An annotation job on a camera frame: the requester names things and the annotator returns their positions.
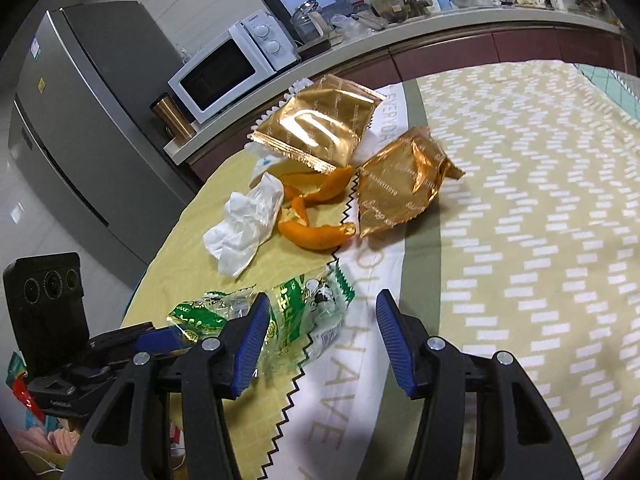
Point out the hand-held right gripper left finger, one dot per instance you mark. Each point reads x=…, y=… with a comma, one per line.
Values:
x=250, y=345

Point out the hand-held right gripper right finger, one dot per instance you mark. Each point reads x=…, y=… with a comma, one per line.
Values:
x=392, y=345

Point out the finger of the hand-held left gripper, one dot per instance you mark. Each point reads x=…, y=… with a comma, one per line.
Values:
x=160, y=339

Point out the green clear snack wrapper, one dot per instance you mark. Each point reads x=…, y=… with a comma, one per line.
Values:
x=300, y=310

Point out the large orange peel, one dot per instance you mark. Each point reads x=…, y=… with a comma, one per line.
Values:
x=315, y=236

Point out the gold foil snack wrapper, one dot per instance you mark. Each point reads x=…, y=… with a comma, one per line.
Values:
x=320, y=120
x=400, y=185

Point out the red green plastic bag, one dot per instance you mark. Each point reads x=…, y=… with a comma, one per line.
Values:
x=25, y=395

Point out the white crumpled tissue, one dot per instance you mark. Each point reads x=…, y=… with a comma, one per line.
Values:
x=240, y=230

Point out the small orange peel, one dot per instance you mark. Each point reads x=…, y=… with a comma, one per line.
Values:
x=299, y=210

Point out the yellow patterned tablecloth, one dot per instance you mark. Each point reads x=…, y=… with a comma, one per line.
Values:
x=525, y=260

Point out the curled orange peel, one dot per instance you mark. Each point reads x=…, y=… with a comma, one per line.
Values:
x=327, y=187

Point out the grey refrigerator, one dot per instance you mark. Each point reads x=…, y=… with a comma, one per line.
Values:
x=100, y=110

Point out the copper travel tumbler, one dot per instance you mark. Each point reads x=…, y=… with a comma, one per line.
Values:
x=172, y=117

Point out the white microwave oven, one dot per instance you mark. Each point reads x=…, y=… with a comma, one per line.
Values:
x=215, y=75

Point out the kitchen counter with maroon cabinets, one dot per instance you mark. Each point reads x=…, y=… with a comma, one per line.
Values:
x=450, y=45

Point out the clear plastic bag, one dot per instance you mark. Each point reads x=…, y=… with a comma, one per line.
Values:
x=357, y=25

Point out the glass jar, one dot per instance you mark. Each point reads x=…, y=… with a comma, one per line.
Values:
x=307, y=22

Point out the green grid mat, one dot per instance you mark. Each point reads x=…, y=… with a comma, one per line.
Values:
x=612, y=87

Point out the clear food container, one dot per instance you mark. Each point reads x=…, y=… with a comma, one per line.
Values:
x=387, y=5

